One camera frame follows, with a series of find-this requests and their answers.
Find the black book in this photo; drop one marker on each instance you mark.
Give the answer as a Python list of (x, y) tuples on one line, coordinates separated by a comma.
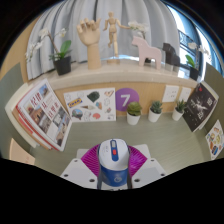
[(200, 106)]

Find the blue and white computer mouse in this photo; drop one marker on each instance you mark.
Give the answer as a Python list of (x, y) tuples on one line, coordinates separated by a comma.
[(114, 166)]

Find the colourful food sticker sheet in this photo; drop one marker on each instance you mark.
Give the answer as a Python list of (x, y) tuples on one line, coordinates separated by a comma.
[(216, 140)]

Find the spiky aloe in white pot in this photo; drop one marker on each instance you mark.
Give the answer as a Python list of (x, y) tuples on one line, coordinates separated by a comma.
[(177, 115)]

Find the white book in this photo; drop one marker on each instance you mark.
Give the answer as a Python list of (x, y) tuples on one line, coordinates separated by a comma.
[(15, 106)]

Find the dark wooden horse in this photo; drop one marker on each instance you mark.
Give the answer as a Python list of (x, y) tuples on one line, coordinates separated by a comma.
[(170, 55)]

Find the beige wooden ledge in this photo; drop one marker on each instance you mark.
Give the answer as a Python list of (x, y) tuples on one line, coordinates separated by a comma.
[(110, 75)]

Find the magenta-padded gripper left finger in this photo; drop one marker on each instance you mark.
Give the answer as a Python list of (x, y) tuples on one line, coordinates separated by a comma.
[(78, 171)]

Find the red and white magazine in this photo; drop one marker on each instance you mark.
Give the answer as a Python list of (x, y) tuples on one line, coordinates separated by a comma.
[(45, 115)]

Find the light grey curtain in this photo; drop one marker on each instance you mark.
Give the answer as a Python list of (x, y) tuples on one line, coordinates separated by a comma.
[(140, 13)]

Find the beige card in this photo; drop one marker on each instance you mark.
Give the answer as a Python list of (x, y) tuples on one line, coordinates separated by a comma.
[(20, 152)]

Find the green succulent in white pot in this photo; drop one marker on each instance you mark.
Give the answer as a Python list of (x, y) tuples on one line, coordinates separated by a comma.
[(154, 116)]

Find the pink wooden horse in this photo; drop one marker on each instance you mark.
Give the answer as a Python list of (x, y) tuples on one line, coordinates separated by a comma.
[(145, 50)]

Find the white sticker sheet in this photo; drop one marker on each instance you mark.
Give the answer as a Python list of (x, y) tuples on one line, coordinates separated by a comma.
[(90, 105)]

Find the wooden hand model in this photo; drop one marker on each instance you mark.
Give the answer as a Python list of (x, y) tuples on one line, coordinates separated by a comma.
[(90, 36)]

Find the wooden mannequin figure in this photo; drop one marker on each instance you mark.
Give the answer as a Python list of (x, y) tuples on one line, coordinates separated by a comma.
[(112, 28)]

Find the round-leaf succulent in white pot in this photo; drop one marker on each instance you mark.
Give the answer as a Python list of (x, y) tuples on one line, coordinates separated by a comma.
[(133, 118)]

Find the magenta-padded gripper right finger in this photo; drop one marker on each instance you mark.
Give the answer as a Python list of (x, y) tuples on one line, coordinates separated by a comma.
[(148, 171)]

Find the purple round number sign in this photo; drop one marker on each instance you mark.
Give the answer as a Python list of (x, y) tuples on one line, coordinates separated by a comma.
[(125, 98)]

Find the white wall socket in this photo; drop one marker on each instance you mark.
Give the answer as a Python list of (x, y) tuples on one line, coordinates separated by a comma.
[(170, 93), (185, 94)]

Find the dark-framed window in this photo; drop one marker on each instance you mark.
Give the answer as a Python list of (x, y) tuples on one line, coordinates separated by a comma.
[(196, 33)]

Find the white orchid in black pot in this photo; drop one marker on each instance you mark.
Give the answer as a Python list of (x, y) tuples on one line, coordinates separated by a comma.
[(138, 26), (194, 72), (62, 65)]

